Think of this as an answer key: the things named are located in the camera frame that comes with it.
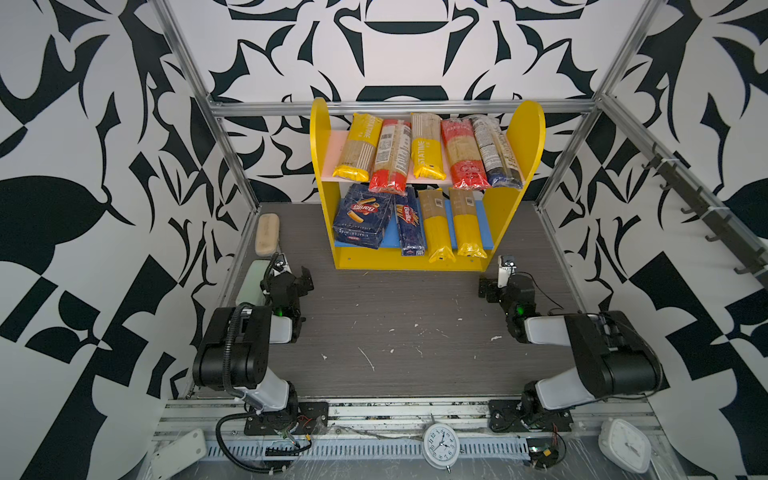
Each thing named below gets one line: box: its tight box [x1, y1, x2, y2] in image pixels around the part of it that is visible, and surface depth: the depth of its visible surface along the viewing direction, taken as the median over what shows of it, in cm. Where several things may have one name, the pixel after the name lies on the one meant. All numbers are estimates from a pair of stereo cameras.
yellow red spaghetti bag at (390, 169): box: [368, 119, 412, 196], surface depth 72 cm
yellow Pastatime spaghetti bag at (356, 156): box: [332, 113, 383, 182], surface depth 74 cm
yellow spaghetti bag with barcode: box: [449, 188, 487, 259], surface depth 93 cm
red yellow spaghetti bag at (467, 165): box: [441, 118, 492, 190], surface depth 73 cm
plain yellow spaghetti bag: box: [418, 190, 456, 263], surface depth 94 cm
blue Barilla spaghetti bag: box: [395, 186, 426, 256], surface depth 93 cm
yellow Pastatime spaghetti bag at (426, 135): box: [410, 113, 446, 181], surface depth 75 cm
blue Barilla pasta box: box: [334, 182, 395, 250], surface depth 91 cm
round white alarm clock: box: [422, 423, 460, 474], surface depth 69 cm
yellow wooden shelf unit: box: [309, 98, 546, 272], surface depth 81 cm
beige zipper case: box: [255, 213, 280, 257], surface depth 109 cm
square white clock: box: [598, 419, 652, 474], surface depth 70 cm
